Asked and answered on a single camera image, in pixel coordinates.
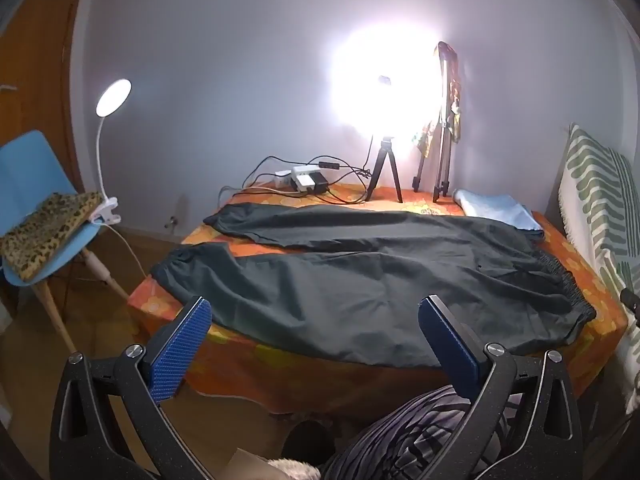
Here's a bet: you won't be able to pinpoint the brown cardboard piece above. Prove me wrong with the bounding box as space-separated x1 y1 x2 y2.
220 447 273 480

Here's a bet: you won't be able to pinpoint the white clip desk lamp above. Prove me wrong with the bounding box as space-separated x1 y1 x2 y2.
90 78 148 277

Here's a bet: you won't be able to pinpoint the folded light blue towel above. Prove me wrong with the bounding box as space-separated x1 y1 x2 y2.
452 188 545 241

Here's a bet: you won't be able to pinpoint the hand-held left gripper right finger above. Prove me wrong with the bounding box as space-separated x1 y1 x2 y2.
417 295 585 480

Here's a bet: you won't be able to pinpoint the tall metal tripod stand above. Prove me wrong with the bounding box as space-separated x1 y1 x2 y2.
412 41 463 203

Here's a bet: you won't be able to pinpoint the dark green pants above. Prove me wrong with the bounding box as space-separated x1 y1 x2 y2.
150 201 598 368

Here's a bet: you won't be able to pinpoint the person's grey striped trousers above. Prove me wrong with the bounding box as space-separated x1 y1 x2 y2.
320 385 511 480

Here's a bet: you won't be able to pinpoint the ring light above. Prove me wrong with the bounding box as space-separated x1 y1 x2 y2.
327 25 446 138

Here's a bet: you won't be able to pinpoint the small black tripod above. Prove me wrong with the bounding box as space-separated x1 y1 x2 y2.
365 136 404 204

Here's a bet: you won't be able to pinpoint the colourful patterned cloth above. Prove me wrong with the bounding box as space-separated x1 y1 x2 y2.
410 42 463 156

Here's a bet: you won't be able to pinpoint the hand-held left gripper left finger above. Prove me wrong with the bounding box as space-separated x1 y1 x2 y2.
49 296 213 480

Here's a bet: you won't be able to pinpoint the white power strip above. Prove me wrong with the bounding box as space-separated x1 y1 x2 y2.
274 164 331 194

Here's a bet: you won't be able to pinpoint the cream fluffy slipper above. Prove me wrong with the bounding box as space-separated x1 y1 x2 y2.
265 457 321 480

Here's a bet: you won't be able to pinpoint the blue chair with wooden legs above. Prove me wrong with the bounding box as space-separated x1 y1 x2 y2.
0 130 131 356

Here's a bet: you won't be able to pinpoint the leopard print cushion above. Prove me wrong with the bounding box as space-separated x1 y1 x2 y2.
0 191 103 281

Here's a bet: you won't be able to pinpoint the orange floral tablecloth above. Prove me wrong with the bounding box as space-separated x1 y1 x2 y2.
127 182 628 413

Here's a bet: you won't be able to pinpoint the green striped white blanket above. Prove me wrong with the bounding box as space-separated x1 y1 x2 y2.
557 122 640 413

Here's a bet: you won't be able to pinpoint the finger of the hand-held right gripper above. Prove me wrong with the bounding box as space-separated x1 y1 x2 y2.
620 287 640 318

